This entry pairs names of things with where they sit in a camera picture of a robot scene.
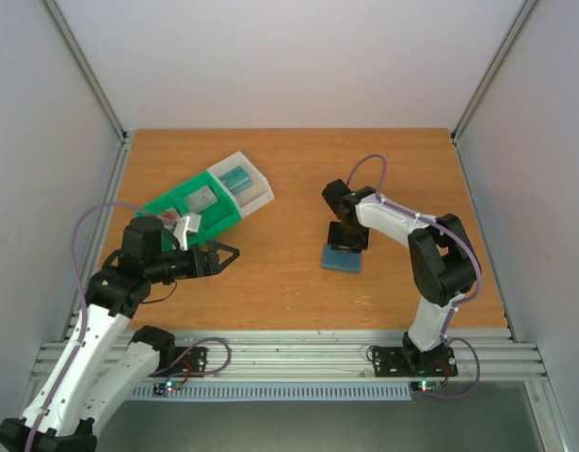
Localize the left small circuit board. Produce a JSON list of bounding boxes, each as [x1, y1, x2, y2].
[[152, 380, 184, 396]]

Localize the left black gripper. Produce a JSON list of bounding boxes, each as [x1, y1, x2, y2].
[[148, 241, 241, 283]]

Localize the small circuit board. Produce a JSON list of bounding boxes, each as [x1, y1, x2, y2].
[[152, 380, 184, 396], [410, 379, 444, 393]]

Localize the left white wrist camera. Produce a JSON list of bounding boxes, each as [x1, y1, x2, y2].
[[173, 212, 201, 250]]

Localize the left aluminium corner post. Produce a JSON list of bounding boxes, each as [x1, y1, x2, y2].
[[41, 0, 130, 142]]

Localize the teal leather card holder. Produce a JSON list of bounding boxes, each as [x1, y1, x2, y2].
[[321, 245, 362, 274]]

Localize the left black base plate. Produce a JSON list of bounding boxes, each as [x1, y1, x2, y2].
[[152, 347, 208, 378]]

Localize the aluminium corner post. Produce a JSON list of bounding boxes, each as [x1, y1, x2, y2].
[[451, 0, 539, 142], [41, 0, 130, 142]]

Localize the grey slotted cable duct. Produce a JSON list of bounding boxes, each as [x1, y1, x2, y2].
[[128, 381, 411, 403]]

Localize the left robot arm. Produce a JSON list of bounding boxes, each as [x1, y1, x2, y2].
[[0, 217, 240, 451]]

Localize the card with red circle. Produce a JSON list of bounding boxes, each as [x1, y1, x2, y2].
[[160, 208, 182, 230]]

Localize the teal cards in white bin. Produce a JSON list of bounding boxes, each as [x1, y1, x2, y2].
[[219, 166, 252, 195]]

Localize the right aluminium corner post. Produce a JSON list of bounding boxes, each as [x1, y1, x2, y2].
[[451, 0, 539, 142]]

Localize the grey card in green bin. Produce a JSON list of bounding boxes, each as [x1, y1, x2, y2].
[[184, 186, 217, 213]]

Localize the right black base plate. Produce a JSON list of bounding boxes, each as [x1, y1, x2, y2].
[[365, 345, 458, 378]]

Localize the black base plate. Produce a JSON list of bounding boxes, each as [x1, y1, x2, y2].
[[365, 345, 458, 378], [152, 347, 208, 378]]

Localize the right small circuit board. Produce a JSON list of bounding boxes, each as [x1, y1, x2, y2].
[[410, 379, 444, 393]]

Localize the green plastic bin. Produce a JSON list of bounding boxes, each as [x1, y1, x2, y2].
[[143, 171, 242, 245]]

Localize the aluminium front rail frame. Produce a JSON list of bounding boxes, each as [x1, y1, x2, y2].
[[29, 329, 549, 383]]

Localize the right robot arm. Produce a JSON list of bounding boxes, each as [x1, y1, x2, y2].
[[321, 179, 482, 376]]

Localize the white translucent plastic bin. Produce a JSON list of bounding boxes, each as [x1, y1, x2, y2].
[[207, 152, 275, 218]]

